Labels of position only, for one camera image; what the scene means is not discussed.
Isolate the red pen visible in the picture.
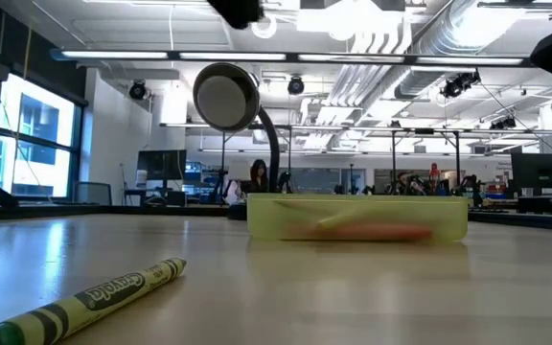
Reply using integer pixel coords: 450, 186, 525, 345
304, 223, 434, 242

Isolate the black round ceiling speaker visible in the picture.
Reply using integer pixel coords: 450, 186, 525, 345
128, 80, 150, 102
287, 75, 306, 97

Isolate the black gooseneck desk lamp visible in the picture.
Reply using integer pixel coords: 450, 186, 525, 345
192, 61, 282, 221

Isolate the yellow transparent plastic supply box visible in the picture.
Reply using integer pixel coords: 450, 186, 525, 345
245, 193, 470, 242

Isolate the yellow-green Crayola crayon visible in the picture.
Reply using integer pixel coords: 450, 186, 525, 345
0, 257, 188, 345

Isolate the overhead strip light bar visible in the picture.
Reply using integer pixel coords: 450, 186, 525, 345
49, 46, 526, 67

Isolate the grey mesh office chair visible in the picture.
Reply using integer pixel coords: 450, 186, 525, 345
72, 181, 113, 206

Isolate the white ring light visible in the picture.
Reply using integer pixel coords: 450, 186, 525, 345
250, 13, 279, 40

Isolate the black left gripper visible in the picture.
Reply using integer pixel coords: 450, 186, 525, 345
206, 0, 265, 31

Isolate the black monitor on stand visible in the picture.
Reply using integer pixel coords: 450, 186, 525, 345
510, 151, 552, 191
136, 149, 189, 207

